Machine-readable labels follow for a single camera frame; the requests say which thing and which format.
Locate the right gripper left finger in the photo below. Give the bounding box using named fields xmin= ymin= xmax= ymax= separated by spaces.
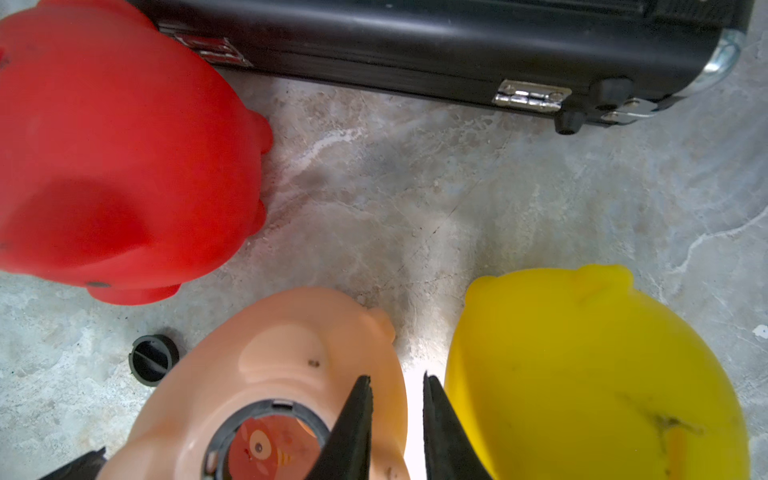
xmin=306 ymin=375 xmax=373 ymax=480

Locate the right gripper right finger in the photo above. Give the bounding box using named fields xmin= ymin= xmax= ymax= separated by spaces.
xmin=423 ymin=374 xmax=491 ymax=480

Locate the black case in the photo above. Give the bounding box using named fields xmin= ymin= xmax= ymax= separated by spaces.
xmin=137 ymin=0 xmax=754 ymax=135

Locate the black plug left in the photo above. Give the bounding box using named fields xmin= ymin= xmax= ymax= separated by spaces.
xmin=128 ymin=334 xmax=180 ymax=387

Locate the pink piggy bank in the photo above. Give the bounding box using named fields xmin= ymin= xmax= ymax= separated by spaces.
xmin=100 ymin=287 xmax=408 ymax=479

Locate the red piggy bank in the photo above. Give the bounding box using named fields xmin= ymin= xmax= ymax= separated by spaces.
xmin=1 ymin=1 xmax=273 ymax=305

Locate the yellow piggy bank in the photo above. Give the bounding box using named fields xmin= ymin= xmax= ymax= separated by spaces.
xmin=444 ymin=265 xmax=750 ymax=479

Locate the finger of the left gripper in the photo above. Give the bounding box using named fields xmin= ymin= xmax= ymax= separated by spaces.
xmin=40 ymin=447 xmax=107 ymax=480

